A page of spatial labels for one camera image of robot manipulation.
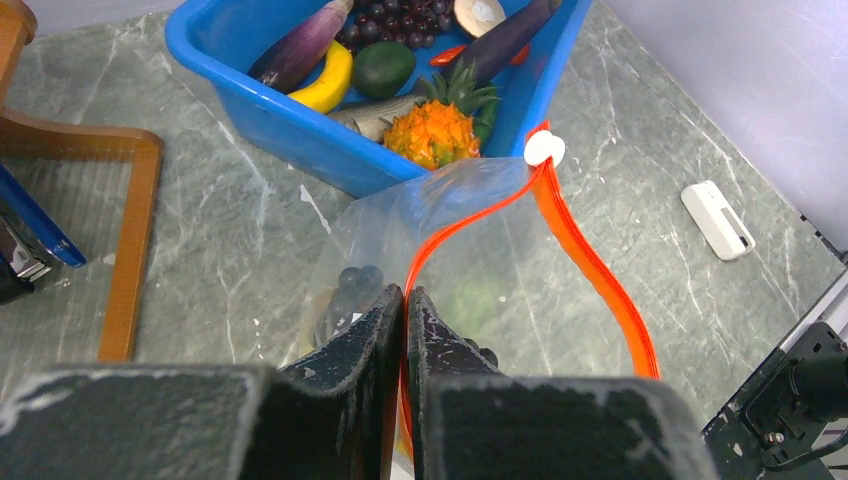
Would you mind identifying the blue plastic bin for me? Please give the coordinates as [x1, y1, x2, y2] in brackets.
[165, 1, 591, 198]

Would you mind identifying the long purple eggplant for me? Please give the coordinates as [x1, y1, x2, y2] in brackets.
[440, 0, 562, 83]

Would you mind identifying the clear zip bag red zipper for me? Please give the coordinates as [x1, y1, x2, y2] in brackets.
[294, 120, 662, 480]

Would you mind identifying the orange toy pineapple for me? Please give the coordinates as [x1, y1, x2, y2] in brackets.
[383, 61, 500, 170]

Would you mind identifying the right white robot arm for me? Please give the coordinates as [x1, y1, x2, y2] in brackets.
[702, 322, 847, 479]

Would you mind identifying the wooden rack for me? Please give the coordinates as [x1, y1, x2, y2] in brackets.
[0, 0, 164, 364]

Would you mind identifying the cut brown white mushroom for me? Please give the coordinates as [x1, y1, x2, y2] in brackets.
[453, 0, 506, 38]

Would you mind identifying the red chili pepper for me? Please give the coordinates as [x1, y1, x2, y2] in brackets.
[429, 45, 466, 67]

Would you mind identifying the green avocado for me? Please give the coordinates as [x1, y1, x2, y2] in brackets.
[351, 41, 417, 100]

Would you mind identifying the single yellow banana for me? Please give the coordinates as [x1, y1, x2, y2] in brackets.
[288, 41, 354, 114]

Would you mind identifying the white zipper slider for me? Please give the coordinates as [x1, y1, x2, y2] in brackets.
[523, 130, 566, 167]

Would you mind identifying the grey toy fish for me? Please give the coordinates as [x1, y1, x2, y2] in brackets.
[327, 93, 426, 143]

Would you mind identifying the dark grape bunch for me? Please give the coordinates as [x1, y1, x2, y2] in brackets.
[311, 265, 385, 347]

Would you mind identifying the red grape bunch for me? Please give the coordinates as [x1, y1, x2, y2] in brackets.
[335, 0, 455, 53]

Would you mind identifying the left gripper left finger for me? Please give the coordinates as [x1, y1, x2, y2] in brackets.
[1, 284, 403, 479]

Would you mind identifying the small white plastic block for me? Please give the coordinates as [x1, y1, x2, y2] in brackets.
[680, 180, 756, 262]

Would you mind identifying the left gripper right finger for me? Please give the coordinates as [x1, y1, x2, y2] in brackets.
[408, 288, 717, 479]

